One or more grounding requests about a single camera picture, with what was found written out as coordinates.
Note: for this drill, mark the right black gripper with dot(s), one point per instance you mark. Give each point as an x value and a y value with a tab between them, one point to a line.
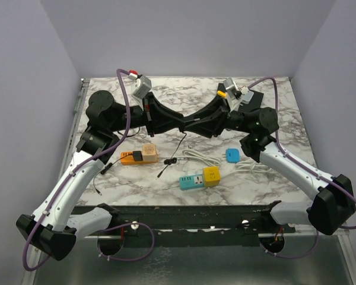
208	122

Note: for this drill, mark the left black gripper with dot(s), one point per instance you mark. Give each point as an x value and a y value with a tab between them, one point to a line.
165	119

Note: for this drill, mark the orange power strip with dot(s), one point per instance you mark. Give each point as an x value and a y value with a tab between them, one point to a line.
126	158

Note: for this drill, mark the yellow cube socket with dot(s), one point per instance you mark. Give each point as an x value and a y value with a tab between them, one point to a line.
211	176

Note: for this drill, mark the teal power strip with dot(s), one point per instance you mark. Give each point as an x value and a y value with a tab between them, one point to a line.
191	182

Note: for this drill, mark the beige cube socket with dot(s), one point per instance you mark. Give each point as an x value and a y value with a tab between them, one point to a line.
149	153

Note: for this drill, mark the black plug adapter with cable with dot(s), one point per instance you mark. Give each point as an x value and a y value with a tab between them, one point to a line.
172	159

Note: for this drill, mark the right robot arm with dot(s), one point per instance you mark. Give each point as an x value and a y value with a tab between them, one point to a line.
331	197

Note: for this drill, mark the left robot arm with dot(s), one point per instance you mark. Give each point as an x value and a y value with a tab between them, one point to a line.
94	150

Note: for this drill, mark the grey rectangular box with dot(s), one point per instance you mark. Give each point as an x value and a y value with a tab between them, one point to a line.
247	97

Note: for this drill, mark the blue flat charger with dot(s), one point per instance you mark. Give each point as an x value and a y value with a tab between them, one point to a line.
232	155

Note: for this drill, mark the black mat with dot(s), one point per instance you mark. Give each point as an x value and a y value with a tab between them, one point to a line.
255	103

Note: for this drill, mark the yellow handled screwdriver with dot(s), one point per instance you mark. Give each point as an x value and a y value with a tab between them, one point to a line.
222	94

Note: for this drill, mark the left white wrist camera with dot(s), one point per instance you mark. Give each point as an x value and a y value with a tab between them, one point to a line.
140	86

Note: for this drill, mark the aluminium frame rail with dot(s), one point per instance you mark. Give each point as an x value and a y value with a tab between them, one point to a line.
56	226

